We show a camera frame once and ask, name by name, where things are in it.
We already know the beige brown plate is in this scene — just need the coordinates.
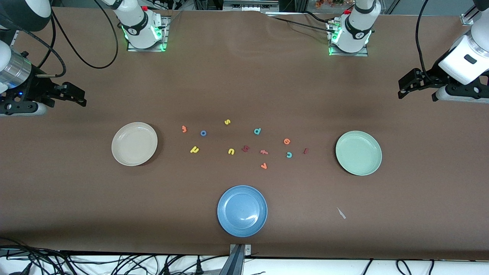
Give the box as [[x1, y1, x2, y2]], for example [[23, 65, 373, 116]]
[[112, 122, 158, 167]]

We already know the light green plate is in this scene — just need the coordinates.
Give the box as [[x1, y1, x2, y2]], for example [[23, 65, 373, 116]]
[[335, 131, 382, 176]]

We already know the orange dried flower bunch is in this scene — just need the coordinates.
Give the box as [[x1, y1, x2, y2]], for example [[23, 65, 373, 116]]
[[315, 0, 356, 9]]

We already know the brown table cover sheet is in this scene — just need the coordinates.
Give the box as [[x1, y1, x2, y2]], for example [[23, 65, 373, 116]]
[[0, 7, 489, 261]]

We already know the silver metal box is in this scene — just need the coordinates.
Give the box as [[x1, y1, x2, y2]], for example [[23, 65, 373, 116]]
[[223, 0, 279, 12]]

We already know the blue plate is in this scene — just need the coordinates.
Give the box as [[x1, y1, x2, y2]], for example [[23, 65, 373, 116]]
[[217, 185, 268, 238]]

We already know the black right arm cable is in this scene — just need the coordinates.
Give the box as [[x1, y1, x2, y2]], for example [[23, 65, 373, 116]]
[[23, 0, 119, 78]]

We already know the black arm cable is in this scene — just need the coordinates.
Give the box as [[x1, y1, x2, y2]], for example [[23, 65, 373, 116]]
[[23, 0, 119, 78], [416, 0, 440, 83]]

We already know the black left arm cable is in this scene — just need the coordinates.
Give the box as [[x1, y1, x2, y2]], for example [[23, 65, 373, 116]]
[[416, 0, 440, 83]]

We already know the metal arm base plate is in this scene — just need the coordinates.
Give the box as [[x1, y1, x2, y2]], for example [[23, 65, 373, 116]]
[[127, 15, 169, 52], [328, 21, 369, 57]]

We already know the black base cable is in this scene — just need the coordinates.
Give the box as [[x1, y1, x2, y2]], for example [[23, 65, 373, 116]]
[[266, 16, 332, 31], [303, 11, 337, 24]]

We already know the silver camera mount bracket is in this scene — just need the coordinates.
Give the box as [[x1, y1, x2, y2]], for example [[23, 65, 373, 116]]
[[228, 244, 252, 275]]

